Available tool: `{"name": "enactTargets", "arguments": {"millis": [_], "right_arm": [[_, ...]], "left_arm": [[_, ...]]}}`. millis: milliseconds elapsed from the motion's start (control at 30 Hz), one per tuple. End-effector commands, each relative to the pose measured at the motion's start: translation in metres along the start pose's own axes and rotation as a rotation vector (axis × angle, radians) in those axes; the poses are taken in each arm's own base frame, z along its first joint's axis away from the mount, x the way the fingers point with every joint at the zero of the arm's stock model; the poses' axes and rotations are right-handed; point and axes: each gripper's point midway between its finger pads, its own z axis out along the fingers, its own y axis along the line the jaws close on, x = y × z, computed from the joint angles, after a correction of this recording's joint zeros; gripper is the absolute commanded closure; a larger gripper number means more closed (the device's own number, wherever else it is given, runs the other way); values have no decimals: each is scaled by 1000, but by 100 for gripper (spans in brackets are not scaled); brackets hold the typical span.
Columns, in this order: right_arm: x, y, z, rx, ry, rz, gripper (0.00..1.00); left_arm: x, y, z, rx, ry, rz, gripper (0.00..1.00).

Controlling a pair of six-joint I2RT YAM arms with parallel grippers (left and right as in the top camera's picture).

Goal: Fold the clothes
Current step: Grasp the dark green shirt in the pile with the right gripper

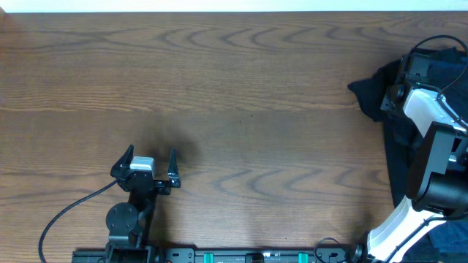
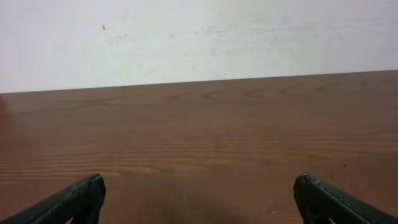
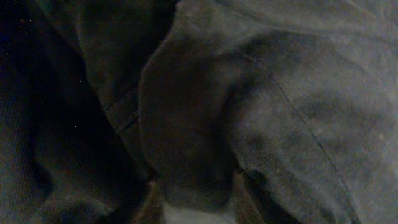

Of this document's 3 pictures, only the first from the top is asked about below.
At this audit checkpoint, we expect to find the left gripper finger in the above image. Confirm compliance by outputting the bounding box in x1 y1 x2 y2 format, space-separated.
110 145 134 179
167 148 181 188

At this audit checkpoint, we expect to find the dark teal t-shirt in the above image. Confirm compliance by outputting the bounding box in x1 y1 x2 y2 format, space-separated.
347 48 466 206

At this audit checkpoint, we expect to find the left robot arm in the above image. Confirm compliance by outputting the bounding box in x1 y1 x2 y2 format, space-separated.
105 145 181 263

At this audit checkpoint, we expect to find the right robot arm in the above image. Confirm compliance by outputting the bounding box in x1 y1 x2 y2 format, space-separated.
352 53 467 262

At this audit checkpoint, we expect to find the blue garment in pile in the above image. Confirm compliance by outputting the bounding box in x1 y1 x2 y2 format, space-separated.
429 57 467 254

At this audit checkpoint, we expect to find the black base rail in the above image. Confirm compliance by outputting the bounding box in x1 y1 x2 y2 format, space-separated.
71 238 365 263

